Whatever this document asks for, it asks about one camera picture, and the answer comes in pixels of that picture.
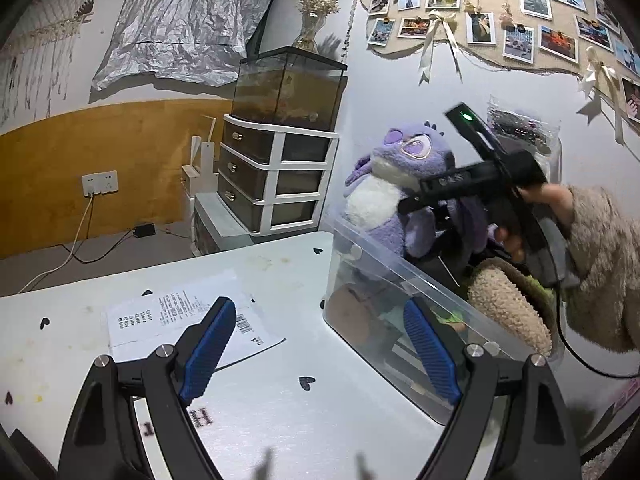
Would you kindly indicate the vase with dried flowers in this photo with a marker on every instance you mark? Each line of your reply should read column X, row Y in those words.
column 314, row 14

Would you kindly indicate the white printed paper sheet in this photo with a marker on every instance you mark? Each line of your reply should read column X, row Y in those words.
column 138, row 326

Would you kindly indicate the beige fluffy sleeve forearm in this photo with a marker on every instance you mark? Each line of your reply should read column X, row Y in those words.
column 604, row 245

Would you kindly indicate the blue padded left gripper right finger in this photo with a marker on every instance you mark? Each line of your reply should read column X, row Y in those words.
column 430, row 339

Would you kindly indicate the white plastic drawer unit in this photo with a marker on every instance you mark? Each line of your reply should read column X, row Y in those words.
column 272, row 178

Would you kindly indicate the cork photo board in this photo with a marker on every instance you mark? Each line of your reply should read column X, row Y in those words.
column 583, row 38

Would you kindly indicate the beige fluffy headband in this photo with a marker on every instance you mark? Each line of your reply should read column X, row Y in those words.
column 516, row 302

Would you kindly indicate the white wall power socket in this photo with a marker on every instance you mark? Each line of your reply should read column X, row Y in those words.
column 105, row 182

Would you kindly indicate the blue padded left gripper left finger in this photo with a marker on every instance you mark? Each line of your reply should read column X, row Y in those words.
column 200, row 348

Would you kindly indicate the silver crinkled foil sheet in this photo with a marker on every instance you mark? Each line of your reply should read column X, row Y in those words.
column 192, row 41

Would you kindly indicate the macrame wall hanging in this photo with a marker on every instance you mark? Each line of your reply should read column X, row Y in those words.
column 37, row 57

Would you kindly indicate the purple plush toy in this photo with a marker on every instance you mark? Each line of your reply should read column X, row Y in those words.
column 391, row 173

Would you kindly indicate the clear wall mounted organizer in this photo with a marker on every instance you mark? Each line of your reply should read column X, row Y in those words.
column 519, row 129

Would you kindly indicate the clear plastic storage bin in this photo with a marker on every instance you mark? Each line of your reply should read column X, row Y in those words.
column 388, row 281

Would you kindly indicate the glass fish tank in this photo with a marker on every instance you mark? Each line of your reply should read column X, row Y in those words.
column 289, row 87

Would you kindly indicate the right hand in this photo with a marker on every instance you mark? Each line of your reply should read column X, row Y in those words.
column 549, row 200

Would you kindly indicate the black power adapter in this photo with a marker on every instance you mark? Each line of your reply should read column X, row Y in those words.
column 144, row 230

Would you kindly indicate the brown round plush item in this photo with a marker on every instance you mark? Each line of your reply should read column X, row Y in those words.
column 348, row 313

